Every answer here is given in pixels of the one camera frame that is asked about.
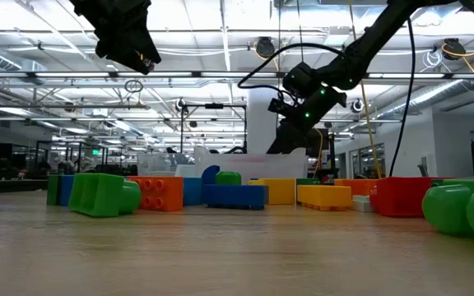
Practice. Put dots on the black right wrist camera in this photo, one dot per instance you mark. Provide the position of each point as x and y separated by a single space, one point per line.
282 107

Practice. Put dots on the yellow toy block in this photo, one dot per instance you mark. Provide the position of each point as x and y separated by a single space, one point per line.
278 191

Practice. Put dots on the yellow-orange toy brick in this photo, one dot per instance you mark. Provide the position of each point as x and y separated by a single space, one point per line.
323 196

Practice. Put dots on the black background frame rig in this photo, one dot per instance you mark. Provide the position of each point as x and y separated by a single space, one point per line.
214 106

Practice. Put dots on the clear plastic bin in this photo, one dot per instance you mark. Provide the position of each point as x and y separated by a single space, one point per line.
253 166
159 164

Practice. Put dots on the small blue toy block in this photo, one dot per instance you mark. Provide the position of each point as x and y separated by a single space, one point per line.
210 177

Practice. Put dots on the pale blue toy plate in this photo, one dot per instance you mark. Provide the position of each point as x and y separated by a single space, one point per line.
361 204

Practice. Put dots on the red toy block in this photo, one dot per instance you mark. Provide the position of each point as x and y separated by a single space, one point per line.
401 197

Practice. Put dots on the orange toy block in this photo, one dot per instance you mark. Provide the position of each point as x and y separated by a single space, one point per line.
358 186

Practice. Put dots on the blue studded toy brick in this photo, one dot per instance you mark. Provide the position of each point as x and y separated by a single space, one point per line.
233 196

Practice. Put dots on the white building column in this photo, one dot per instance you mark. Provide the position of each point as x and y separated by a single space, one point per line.
257 123

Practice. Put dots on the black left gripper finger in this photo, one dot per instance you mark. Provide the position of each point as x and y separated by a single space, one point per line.
134 53

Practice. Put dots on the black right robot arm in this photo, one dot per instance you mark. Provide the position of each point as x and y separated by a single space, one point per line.
368 45

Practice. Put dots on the black background monitor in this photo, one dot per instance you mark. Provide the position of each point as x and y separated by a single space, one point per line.
321 144

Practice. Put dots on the orange studded toy brick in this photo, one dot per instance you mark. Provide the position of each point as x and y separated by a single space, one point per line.
159 193

